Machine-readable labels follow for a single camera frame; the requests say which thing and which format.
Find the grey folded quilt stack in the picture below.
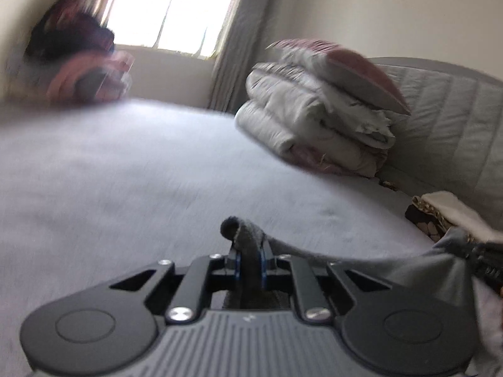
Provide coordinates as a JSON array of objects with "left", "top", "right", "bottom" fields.
[{"left": 235, "top": 50, "right": 397, "bottom": 178}]

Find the pink grey folded blanket pile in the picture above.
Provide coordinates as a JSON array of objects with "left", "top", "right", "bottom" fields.
[{"left": 5, "top": 49, "right": 135, "bottom": 104}]

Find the red grey pillow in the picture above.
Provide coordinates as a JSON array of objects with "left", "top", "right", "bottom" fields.
[{"left": 268, "top": 38, "right": 411, "bottom": 115}]

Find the cream cloth on patterned bag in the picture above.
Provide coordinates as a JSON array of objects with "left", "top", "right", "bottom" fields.
[{"left": 405, "top": 191, "right": 502, "bottom": 243}]

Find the dark knitted clothes pile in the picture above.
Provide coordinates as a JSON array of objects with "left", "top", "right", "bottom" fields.
[{"left": 25, "top": 0, "right": 115, "bottom": 61}]

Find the grey garment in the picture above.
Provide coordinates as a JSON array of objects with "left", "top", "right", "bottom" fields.
[{"left": 221, "top": 216, "right": 502, "bottom": 376}]

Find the beige curtain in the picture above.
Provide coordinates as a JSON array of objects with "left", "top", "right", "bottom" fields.
[{"left": 208, "top": 0, "right": 274, "bottom": 113}]

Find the grey bed sheet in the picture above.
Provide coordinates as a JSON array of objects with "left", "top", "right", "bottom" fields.
[{"left": 1, "top": 100, "right": 430, "bottom": 376}]

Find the grey padded headboard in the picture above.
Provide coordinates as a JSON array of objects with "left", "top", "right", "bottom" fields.
[{"left": 373, "top": 57, "right": 502, "bottom": 229}]

